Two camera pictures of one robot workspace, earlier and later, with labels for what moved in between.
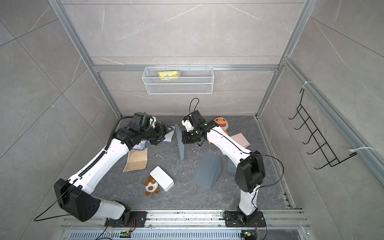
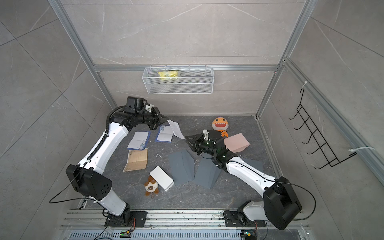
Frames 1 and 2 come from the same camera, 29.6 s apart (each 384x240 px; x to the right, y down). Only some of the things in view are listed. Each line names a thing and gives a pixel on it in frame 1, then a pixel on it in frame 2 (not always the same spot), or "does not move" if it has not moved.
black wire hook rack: (331, 159) does not move
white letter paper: (168, 136) does not move
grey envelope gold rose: (209, 169) does not move
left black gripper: (160, 131) -> (158, 120)
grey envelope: (181, 142) -> (182, 165)
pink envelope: (239, 139) does not move
